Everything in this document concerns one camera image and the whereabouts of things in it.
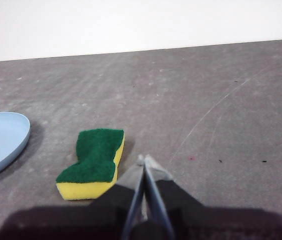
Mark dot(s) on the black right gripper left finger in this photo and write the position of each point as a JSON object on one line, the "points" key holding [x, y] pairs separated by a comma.
{"points": [[100, 217]]}

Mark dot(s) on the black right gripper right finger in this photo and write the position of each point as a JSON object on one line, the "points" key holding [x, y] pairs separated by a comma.
{"points": [[205, 222]]}

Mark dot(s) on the yellow sponge with green pad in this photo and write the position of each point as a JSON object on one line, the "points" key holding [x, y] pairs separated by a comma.
{"points": [[93, 155]]}

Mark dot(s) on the light blue round plate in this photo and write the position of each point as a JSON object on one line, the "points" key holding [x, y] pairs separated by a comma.
{"points": [[1, 140]]}

